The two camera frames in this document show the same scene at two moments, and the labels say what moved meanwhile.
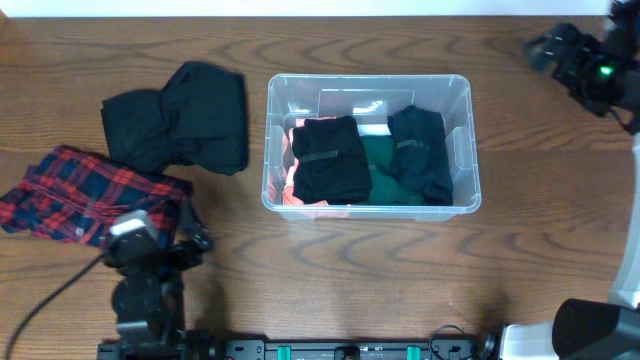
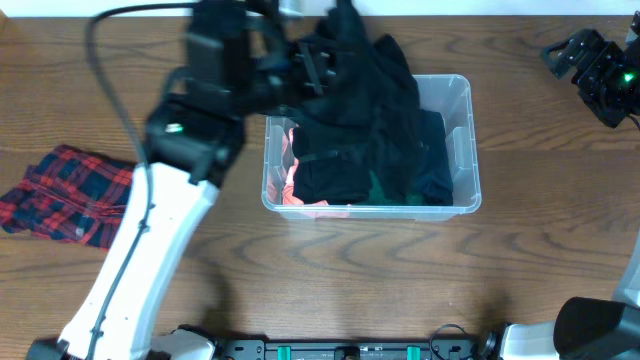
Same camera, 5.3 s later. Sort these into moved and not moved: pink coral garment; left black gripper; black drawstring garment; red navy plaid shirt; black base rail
Moved: black drawstring garment; left black gripper
Not moved: red navy plaid shirt; black base rail; pink coral garment
